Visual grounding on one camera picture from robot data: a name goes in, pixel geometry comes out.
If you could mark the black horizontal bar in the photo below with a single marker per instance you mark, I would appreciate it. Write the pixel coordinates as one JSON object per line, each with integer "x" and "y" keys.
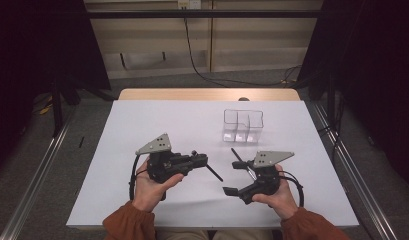
{"x": 205, "y": 14}

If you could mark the aluminium floor rail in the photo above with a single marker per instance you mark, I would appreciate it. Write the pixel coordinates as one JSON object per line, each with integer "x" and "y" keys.
{"x": 35, "y": 183}
{"x": 358, "y": 173}

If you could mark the white table sheet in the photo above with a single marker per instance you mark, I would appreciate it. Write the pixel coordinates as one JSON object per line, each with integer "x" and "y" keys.
{"x": 178, "y": 123}

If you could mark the black brush with pale bristles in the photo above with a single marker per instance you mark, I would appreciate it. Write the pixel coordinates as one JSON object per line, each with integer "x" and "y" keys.
{"x": 237, "y": 155}

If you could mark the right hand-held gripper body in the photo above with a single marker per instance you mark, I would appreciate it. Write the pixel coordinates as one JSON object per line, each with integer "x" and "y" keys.
{"x": 268, "y": 157}

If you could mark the clear acrylic organizer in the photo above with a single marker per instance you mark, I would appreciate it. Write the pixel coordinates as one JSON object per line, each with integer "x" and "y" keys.
{"x": 243, "y": 133}

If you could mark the person's left hand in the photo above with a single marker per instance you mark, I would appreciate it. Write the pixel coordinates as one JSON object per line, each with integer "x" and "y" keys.
{"x": 148, "y": 193}

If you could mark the wooden table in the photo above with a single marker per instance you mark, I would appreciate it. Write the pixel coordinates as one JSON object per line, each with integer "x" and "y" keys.
{"x": 192, "y": 94}

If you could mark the small black floor stick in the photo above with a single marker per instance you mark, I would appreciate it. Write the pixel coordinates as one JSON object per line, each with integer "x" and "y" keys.
{"x": 81, "y": 142}

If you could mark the person's right hand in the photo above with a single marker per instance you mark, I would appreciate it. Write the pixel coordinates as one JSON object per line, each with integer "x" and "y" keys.
{"x": 282, "y": 203}

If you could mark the white wall socket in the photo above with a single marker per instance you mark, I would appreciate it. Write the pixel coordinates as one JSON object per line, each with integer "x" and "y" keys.
{"x": 190, "y": 4}

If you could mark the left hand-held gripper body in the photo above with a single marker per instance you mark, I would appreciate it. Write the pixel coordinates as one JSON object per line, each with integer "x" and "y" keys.
{"x": 158, "y": 145}

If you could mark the black brush with dark bristles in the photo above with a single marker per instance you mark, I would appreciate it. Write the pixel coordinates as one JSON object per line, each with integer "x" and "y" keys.
{"x": 214, "y": 173}

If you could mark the black curtain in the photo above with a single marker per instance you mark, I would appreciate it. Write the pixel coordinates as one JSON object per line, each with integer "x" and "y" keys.
{"x": 375, "y": 66}
{"x": 32, "y": 50}

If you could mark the dark round table fitting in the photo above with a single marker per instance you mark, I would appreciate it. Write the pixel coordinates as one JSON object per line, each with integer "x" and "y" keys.
{"x": 244, "y": 99}

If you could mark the black metal stand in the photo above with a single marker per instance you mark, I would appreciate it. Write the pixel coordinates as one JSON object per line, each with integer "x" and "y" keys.
{"x": 57, "y": 110}

